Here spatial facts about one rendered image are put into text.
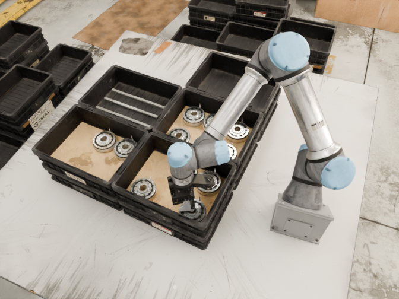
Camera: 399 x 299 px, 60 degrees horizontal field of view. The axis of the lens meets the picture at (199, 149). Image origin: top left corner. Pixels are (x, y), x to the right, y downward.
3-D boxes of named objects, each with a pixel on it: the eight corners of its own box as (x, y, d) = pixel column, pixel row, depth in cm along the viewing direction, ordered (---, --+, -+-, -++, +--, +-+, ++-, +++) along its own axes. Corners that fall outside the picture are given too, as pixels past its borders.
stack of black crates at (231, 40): (272, 66, 289) (278, 31, 262) (262, 90, 272) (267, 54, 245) (227, 56, 299) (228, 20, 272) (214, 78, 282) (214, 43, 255)
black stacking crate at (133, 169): (236, 180, 145) (237, 165, 136) (204, 241, 129) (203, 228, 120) (154, 148, 156) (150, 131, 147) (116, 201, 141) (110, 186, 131)
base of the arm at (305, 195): (318, 203, 139) (325, 180, 138) (324, 213, 125) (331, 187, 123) (281, 193, 142) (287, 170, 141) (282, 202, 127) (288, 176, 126)
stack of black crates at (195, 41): (227, 56, 299) (227, 32, 281) (214, 78, 282) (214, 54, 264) (184, 46, 309) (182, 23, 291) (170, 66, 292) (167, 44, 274)
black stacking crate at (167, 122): (260, 130, 161) (263, 113, 152) (236, 180, 145) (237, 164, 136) (185, 104, 172) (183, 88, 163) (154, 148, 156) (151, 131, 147)
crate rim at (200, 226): (237, 167, 137) (237, 164, 135) (204, 231, 121) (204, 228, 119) (151, 134, 149) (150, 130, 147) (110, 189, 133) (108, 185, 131)
